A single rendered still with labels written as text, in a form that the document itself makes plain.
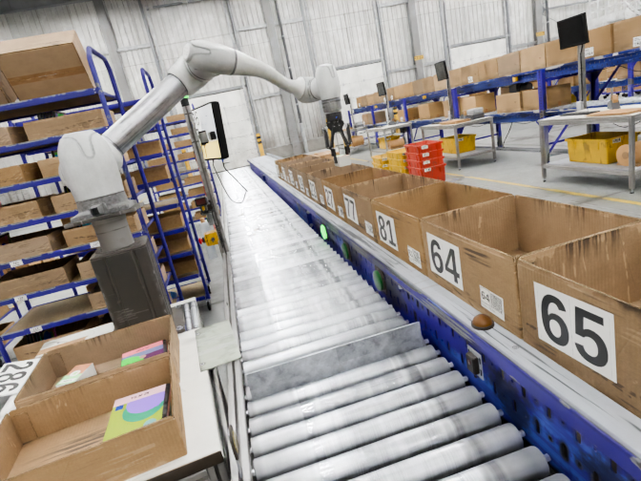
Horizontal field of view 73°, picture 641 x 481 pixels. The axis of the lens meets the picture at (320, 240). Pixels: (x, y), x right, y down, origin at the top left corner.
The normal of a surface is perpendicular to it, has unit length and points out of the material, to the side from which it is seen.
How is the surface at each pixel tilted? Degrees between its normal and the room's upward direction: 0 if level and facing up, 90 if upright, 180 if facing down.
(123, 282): 90
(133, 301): 90
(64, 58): 123
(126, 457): 91
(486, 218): 90
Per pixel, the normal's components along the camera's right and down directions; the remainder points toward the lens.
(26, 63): 0.29, 0.70
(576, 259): 0.23, 0.22
